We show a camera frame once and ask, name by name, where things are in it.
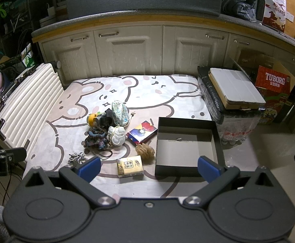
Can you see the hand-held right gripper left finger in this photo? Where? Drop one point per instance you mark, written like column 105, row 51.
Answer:
column 90, row 168

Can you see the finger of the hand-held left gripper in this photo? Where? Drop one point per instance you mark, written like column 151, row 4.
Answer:
column 16, row 154

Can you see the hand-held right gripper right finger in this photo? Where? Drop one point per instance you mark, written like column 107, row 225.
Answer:
column 209, row 169

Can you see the silver braided ornament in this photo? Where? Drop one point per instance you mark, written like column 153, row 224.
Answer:
column 78, row 158

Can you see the multicolour knitted scrunchie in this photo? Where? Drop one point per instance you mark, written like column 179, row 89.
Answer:
column 96, row 139

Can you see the black cardboard box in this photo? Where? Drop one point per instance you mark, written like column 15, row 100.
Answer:
column 185, row 151

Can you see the yellow packet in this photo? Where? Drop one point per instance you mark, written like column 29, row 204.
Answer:
column 129, row 167

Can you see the white knotted ornament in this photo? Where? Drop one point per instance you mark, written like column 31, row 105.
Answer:
column 116, row 136

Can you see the brown woven ornament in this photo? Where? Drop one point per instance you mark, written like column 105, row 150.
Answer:
column 144, row 153

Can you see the colourful card box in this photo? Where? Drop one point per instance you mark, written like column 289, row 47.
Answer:
column 141, row 133

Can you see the white ribbed suitcase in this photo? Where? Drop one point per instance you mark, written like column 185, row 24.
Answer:
column 28, row 98

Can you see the black wrapped bottle crate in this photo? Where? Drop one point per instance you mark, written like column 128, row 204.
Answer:
column 210, row 101

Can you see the flat brown cardboard box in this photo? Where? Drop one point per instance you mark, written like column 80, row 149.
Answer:
column 241, row 105

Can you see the bear printed blanket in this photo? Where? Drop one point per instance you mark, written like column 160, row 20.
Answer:
column 162, row 101

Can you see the white and cardboard flat boxes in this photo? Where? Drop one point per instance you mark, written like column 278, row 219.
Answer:
column 235, row 86

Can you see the green and white carton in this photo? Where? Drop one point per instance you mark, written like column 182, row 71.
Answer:
column 27, row 59

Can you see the black bag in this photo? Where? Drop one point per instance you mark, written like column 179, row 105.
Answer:
column 292, row 106

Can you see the red beer carton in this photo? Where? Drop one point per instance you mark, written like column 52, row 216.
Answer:
column 273, row 81

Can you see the open brown cardboard box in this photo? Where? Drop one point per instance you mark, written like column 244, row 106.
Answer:
column 251, row 60

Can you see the cream base cabinet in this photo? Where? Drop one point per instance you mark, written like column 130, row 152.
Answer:
column 129, row 55

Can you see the cluttered storage shelf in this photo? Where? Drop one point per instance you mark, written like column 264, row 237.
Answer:
column 13, row 17

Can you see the red and white paper bag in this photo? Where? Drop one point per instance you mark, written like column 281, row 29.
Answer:
column 273, row 17

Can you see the dark blue jacket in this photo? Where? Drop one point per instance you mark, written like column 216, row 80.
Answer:
column 238, row 2

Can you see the white space heater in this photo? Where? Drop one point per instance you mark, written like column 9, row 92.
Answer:
column 260, row 7

